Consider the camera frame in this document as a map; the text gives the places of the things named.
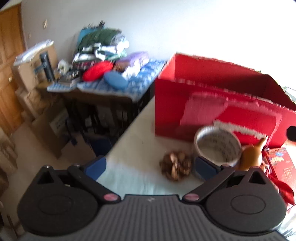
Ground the purple tissue pack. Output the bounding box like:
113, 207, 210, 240
117, 51, 149, 68

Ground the red patterned gift box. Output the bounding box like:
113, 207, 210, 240
262, 147, 295, 209

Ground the tan calabash gourd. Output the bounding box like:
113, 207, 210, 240
238, 137, 268, 171

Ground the blue checkered towel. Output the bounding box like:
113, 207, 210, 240
47, 59, 166, 102

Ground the clear packing tape roll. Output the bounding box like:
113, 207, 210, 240
192, 126, 242, 180

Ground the brown cardboard box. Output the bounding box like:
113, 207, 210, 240
11, 41, 58, 92

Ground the brown pine cone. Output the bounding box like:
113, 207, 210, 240
159, 151, 192, 182

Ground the wooden door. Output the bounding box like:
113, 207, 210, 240
1, 4, 25, 136

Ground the black thermos bottle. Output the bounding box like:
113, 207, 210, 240
40, 52, 55, 82

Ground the pile of folded clothes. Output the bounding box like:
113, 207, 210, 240
72, 21, 130, 71

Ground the large red cardboard box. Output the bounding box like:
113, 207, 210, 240
155, 54, 295, 148

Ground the blue oval case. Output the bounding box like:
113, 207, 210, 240
103, 71, 128, 90

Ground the white skull figurine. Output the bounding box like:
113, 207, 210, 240
57, 59, 72, 75

